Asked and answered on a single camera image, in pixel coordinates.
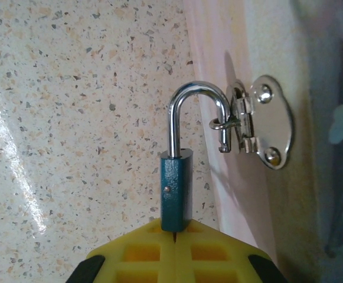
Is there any silver metal box hasp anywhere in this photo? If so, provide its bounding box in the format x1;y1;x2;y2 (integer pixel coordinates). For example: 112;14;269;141
208;74;295;171

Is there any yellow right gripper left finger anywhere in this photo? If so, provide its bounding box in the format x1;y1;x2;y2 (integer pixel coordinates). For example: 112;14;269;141
66;218;175;283

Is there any teal padlock with steel shackle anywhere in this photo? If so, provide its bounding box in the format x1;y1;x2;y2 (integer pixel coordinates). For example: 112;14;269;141
158;81;233;233

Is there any pink floral tin box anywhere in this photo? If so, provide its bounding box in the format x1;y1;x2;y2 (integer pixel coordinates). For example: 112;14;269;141
182;0;343;283

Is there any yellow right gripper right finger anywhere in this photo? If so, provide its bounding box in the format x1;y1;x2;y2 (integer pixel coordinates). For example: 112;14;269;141
174;218;289;283

